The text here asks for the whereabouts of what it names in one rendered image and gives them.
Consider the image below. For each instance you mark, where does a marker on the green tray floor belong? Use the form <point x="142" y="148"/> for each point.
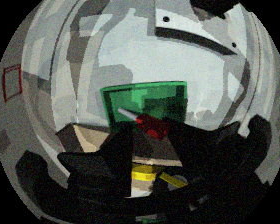
<point x="155" y="101"/>

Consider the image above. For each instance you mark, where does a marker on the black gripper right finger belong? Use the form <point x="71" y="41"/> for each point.
<point x="195" y="146"/>

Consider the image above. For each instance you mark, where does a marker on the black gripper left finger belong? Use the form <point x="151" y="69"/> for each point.
<point x="114" y="160"/>

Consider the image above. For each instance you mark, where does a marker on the green tray rim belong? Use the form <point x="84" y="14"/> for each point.
<point x="108" y="111"/>

